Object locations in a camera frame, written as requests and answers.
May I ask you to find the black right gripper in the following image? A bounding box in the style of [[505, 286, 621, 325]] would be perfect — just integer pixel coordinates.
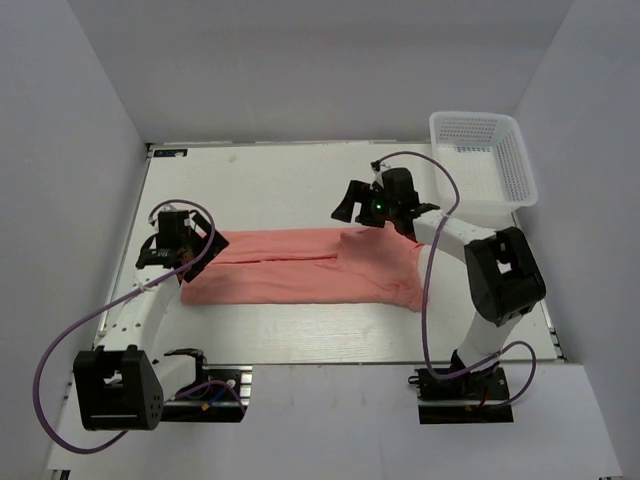
[[333, 180, 399, 228]]

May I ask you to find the pink t shirt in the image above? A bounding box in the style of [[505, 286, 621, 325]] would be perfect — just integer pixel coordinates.
[[181, 224, 423, 312]]

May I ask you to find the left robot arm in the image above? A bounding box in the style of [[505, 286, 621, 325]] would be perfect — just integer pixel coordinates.
[[73, 209, 229, 431]]

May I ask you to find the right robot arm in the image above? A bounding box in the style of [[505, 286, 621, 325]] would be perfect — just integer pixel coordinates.
[[331, 167, 546, 399]]

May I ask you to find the dark label sticker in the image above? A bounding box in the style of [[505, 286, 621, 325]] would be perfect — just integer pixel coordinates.
[[153, 149, 188, 158]]

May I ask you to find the white plastic basket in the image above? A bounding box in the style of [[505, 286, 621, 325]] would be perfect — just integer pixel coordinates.
[[429, 111, 538, 217]]

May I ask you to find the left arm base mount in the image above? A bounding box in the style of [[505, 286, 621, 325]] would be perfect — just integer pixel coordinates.
[[161, 365, 253, 423]]

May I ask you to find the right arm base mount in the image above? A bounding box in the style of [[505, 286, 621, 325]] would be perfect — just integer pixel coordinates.
[[408, 367, 514, 425]]

